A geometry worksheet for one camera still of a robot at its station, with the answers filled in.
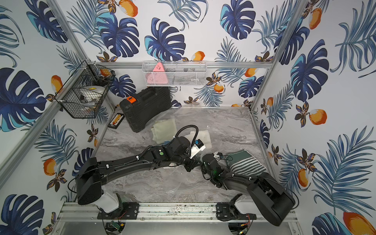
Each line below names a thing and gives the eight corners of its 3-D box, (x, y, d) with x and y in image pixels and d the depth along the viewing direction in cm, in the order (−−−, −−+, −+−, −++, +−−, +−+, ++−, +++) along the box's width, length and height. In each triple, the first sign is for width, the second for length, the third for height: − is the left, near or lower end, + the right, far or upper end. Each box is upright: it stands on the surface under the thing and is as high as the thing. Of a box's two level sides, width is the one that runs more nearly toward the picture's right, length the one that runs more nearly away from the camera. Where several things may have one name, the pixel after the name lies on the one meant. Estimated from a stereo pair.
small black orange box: (108, 127, 112) (107, 125, 110) (118, 114, 120) (117, 112, 118) (116, 129, 111) (114, 126, 109) (125, 116, 119) (124, 113, 117)
